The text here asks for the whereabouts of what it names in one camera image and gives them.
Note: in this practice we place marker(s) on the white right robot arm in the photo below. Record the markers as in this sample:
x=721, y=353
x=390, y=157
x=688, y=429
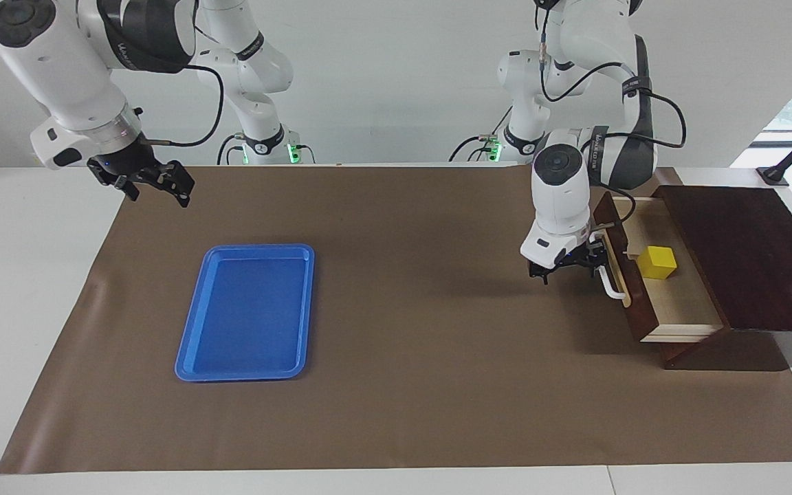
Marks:
x=59, y=69

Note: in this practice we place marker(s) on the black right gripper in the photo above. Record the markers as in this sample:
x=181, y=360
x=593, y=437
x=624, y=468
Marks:
x=124, y=161

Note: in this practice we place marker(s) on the blue plastic tray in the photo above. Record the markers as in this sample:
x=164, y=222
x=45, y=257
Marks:
x=248, y=309

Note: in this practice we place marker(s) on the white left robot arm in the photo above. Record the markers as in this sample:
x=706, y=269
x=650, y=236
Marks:
x=561, y=192

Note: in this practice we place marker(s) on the brown table mat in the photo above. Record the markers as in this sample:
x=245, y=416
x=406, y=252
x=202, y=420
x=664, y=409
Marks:
x=403, y=309

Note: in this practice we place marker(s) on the dark wooden drawer cabinet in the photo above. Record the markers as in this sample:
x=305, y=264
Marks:
x=746, y=261

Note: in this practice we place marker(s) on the yellow cube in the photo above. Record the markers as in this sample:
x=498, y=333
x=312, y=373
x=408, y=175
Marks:
x=657, y=263

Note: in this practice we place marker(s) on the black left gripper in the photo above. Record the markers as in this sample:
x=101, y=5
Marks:
x=561, y=260

